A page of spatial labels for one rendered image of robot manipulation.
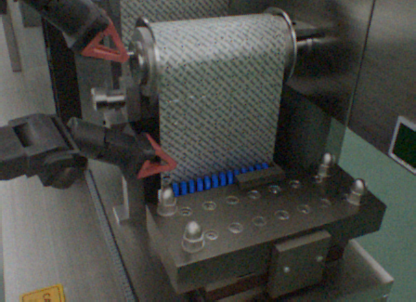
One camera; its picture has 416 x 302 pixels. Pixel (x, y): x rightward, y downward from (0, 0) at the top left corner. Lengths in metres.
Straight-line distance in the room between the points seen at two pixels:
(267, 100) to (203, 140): 0.14
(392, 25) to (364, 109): 0.15
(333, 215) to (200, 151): 0.26
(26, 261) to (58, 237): 0.08
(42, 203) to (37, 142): 0.40
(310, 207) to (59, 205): 0.54
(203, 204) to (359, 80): 0.34
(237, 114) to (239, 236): 0.22
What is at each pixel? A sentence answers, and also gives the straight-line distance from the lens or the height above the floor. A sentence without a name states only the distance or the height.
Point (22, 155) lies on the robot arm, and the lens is 0.65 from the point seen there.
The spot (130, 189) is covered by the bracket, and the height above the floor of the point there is 0.98.
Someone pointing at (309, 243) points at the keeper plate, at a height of 1.02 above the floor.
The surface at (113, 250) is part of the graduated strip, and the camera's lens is 0.90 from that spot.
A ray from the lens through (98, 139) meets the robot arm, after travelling 0.72.
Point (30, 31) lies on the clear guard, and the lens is 1.75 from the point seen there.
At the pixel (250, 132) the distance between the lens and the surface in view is 0.85.
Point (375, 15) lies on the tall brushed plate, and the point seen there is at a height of 1.35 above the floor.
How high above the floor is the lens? 1.52
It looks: 31 degrees down
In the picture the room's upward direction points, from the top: 2 degrees clockwise
